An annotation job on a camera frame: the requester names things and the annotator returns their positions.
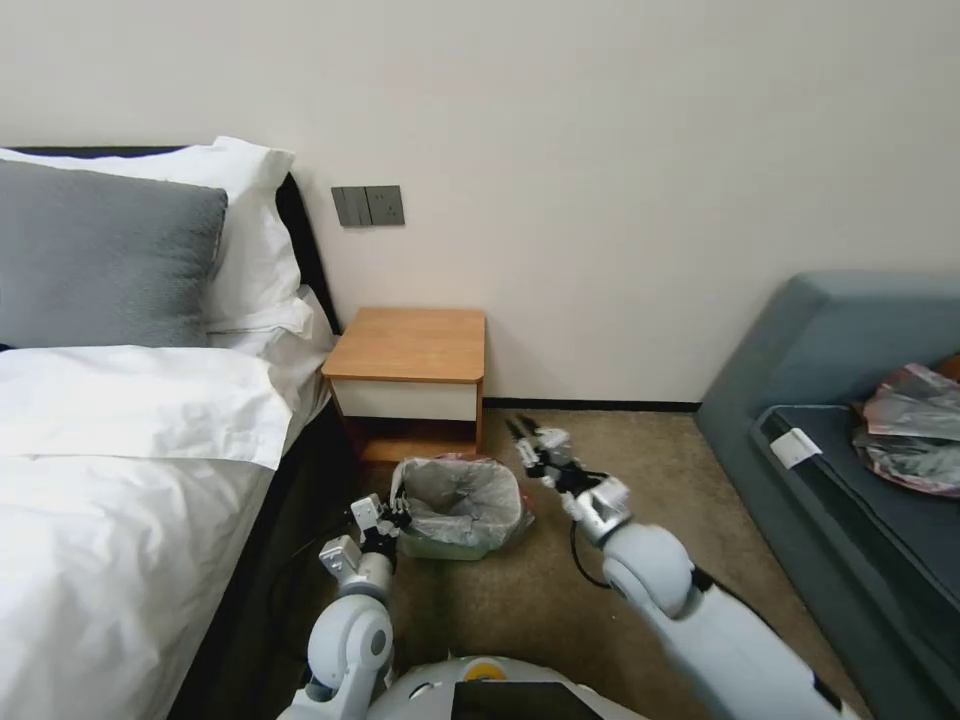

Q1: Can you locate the green trash can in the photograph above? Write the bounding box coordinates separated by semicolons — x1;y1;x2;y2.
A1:
398;524;505;564

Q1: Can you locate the translucent bin liner bag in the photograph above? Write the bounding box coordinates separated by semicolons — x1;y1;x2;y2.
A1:
391;452;537;561

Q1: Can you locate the grey wall switch panel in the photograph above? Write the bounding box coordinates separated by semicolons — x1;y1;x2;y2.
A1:
331;185;371;229

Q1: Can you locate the white sofa tag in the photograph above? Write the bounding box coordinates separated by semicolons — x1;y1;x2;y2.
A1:
771;426;824;467

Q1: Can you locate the grey wall socket panel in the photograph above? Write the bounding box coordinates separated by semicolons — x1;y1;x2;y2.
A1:
365;184;408;226

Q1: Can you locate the large white pillow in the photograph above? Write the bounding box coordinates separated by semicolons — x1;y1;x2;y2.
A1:
0;135;298;333

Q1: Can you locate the wooden nightstand with white drawer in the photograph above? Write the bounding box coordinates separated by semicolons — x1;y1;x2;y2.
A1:
321;306;488;467

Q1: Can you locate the crumpled translucent garbage bag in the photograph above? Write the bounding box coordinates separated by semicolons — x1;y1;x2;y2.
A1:
851;362;960;498

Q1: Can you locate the white duvet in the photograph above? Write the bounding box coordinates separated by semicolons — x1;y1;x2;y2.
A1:
0;344;295;720

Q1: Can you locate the black bed base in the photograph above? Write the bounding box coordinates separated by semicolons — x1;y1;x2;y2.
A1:
166;401;363;720

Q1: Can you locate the dark grey sofa seat cushion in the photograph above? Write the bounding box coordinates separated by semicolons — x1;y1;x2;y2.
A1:
752;404;960;680

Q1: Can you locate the grey-blue sofa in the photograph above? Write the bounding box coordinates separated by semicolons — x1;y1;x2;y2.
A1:
692;271;960;720

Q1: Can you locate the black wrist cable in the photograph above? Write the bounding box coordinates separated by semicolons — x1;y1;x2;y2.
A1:
565;515;610;591
271;506;363;601

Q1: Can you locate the black bed headboard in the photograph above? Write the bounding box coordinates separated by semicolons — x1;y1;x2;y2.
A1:
0;145;345;340

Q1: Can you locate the white robot front shell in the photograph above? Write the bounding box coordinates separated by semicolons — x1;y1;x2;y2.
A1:
358;653;625;720

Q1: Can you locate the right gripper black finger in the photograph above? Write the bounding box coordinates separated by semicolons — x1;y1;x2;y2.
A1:
521;413;562;466
506;415;539;472

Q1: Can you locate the black baseboard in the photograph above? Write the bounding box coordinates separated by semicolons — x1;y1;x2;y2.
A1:
482;396;704;415

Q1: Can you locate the grey pillow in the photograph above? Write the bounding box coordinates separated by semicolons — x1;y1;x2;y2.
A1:
0;159;229;351

